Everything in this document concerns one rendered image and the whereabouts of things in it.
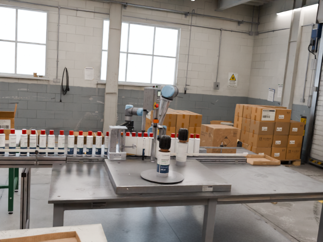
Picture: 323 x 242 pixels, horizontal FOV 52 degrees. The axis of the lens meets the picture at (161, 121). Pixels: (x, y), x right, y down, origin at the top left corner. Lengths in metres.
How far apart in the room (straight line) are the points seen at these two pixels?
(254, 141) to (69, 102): 4.34
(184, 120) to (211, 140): 3.16
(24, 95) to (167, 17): 3.93
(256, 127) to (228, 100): 3.08
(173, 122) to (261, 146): 1.72
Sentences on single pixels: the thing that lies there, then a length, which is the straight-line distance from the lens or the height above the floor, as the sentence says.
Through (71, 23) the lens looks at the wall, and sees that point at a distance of 8.19.
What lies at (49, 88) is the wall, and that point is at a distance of 8.12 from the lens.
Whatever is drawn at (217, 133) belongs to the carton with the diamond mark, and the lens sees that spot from 3.31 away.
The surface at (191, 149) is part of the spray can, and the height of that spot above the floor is 0.95.
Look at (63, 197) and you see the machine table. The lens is 2.08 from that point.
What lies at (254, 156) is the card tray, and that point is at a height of 0.85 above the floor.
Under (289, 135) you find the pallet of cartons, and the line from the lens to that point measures 6.95.
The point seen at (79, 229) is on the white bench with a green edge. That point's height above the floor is 0.80.
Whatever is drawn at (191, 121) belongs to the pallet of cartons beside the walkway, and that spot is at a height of 0.75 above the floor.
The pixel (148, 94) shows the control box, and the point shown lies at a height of 1.42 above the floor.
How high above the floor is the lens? 1.58
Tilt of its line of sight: 8 degrees down
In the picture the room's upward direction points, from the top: 4 degrees clockwise
